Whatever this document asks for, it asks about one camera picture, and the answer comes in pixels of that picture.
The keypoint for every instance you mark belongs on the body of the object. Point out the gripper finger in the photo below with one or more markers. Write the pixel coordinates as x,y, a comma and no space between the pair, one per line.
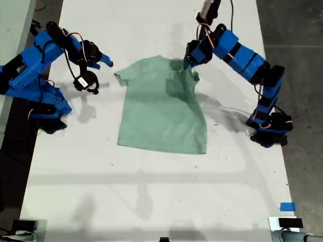
106,59
94,65
186,64
191,64

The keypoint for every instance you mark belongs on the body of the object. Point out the pale green T-shirt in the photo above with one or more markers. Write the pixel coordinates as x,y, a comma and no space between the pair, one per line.
151,113

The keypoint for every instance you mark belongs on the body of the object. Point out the blue and black robot arm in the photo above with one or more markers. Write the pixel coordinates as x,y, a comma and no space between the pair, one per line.
242,58
27,68

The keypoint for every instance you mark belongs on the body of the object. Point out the black stand leg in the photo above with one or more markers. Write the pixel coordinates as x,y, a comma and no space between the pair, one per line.
35,25

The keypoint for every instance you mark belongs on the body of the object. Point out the pale side table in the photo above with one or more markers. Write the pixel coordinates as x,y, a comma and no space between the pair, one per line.
12,30

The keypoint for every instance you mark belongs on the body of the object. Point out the blue tape strip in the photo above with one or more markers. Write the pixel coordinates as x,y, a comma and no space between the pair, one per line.
287,206

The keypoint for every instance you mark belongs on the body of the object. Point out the small black box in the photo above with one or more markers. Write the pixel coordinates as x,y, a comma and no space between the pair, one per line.
25,225
290,223

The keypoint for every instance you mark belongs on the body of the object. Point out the grey metal clamp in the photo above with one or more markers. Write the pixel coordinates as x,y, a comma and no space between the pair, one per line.
292,237
22,238

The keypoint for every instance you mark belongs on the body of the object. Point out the short black camera stalk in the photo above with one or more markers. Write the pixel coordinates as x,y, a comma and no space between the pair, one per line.
202,31
82,68

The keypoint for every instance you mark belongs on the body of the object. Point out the black camera box with label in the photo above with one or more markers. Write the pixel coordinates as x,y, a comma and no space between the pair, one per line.
209,10
82,82

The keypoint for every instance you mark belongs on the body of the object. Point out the small black mount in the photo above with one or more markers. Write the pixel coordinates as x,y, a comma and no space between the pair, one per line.
164,239

